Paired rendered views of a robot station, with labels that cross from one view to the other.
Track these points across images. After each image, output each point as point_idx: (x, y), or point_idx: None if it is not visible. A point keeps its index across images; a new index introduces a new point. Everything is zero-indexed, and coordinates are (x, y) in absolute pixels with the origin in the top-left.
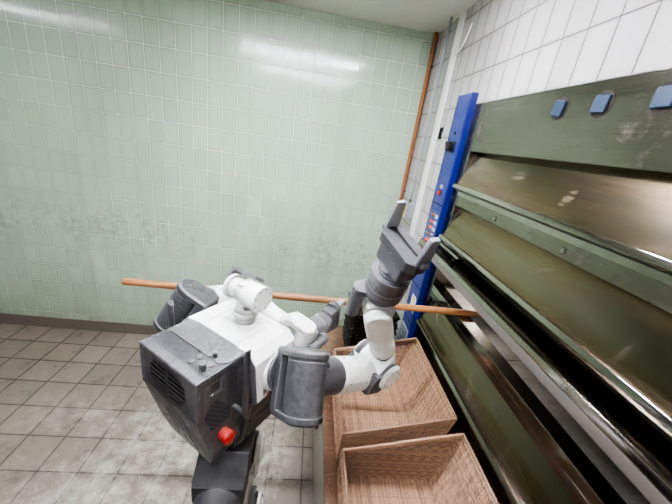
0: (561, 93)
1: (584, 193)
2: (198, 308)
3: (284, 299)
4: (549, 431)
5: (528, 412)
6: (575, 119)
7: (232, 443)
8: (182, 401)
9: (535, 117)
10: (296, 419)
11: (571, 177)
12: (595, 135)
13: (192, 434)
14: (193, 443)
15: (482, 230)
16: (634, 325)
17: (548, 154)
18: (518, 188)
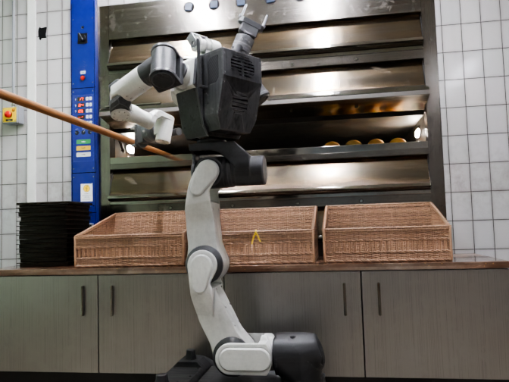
0: (185, 0)
1: (223, 42)
2: (182, 60)
3: (97, 130)
4: (263, 149)
5: (249, 152)
6: (202, 11)
7: (238, 136)
8: (252, 73)
9: (172, 12)
10: (267, 90)
11: (210, 39)
12: (217, 17)
13: (248, 104)
14: (242, 121)
15: (154, 88)
16: (270, 81)
17: (193, 29)
18: (179, 51)
